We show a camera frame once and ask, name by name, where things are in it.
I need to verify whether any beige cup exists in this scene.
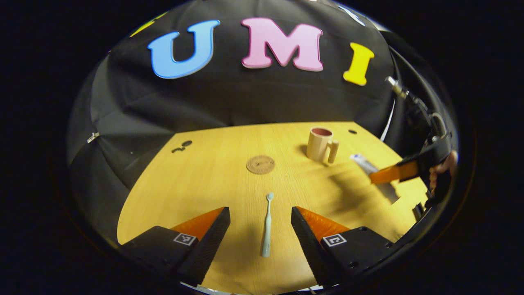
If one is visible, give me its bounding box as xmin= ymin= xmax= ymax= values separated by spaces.
xmin=306 ymin=127 xmax=340 ymax=166

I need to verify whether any round brown coaster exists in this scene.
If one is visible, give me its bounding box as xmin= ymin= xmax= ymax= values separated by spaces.
xmin=246 ymin=155 xmax=276 ymax=175

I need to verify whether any pale green toothbrush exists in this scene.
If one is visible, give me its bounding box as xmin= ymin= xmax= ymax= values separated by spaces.
xmin=261 ymin=193 xmax=275 ymax=258

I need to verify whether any black backdrop cloth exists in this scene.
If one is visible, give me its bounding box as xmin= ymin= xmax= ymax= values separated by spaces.
xmin=68 ymin=0 xmax=455 ymax=246

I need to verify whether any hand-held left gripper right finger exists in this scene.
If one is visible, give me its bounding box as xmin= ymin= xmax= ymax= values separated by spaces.
xmin=291 ymin=206 xmax=396 ymax=287

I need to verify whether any white strap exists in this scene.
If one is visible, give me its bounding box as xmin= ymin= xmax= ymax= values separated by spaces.
xmin=380 ymin=98 xmax=397 ymax=142

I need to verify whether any white toothpaste tube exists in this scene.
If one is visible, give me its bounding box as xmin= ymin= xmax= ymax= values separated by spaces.
xmin=351 ymin=154 xmax=401 ymax=204

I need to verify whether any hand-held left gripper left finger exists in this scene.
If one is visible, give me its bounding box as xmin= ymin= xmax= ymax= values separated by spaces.
xmin=119 ymin=206 xmax=230 ymax=287

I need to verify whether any wooden desktop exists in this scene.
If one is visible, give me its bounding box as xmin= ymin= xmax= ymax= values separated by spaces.
xmin=117 ymin=121 xmax=428 ymax=295

